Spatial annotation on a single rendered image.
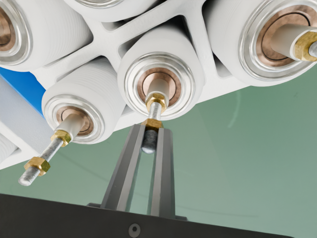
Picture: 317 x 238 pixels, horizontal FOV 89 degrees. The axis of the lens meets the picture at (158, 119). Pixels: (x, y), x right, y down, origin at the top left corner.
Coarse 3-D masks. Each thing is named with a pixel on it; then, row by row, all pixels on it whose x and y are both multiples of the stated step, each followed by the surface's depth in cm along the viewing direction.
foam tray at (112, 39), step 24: (168, 0) 19; (192, 0) 18; (96, 24) 21; (120, 24) 27; (144, 24) 20; (192, 24) 20; (96, 48) 22; (120, 48) 24; (48, 72) 25; (216, 72) 23; (216, 96) 25; (120, 120) 29
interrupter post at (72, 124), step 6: (72, 114) 20; (66, 120) 19; (72, 120) 19; (78, 120) 20; (60, 126) 18; (66, 126) 18; (72, 126) 19; (78, 126) 20; (54, 132) 18; (72, 132) 18; (72, 138) 18
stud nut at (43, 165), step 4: (32, 160) 14; (36, 160) 14; (40, 160) 15; (44, 160) 15; (28, 164) 14; (32, 164) 14; (36, 164) 14; (40, 164) 14; (44, 164) 15; (48, 164) 15; (40, 168) 14; (44, 168) 15; (48, 168) 15; (40, 172) 15; (44, 172) 15
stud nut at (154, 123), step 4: (144, 120) 11; (148, 120) 11; (152, 120) 11; (156, 120) 11; (140, 124) 12; (144, 124) 11; (148, 124) 11; (152, 124) 11; (156, 124) 11; (160, 124) 11; (148, 128) 11; (152, 128) 11; (156, 128) 11
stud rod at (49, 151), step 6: (54, 144) 17; (60, 144) 17; (48, 150) 16; (54, 150) 16; (42, 156) 15; (48, 156) 16; (30, 168) 14; (36, 168) 14; (24, 174) 14; (30, 174) 14; (36, 174) 14; (18, 180) 13; (24, 180) 13; (30, 180) 14
